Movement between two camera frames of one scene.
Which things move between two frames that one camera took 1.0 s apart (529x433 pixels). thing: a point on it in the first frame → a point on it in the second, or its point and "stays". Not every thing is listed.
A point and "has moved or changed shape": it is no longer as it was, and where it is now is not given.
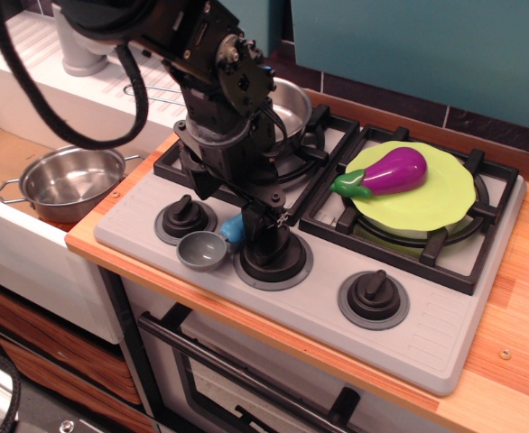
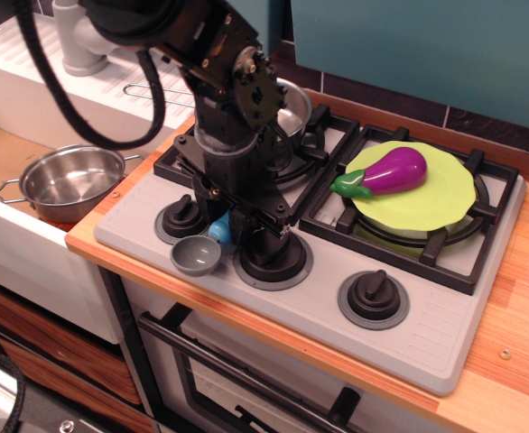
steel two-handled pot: (67, 184) stays
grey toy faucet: (81, 56) stays
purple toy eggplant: (396, 170) stays
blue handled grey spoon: (203, 251) has moved or changed shape
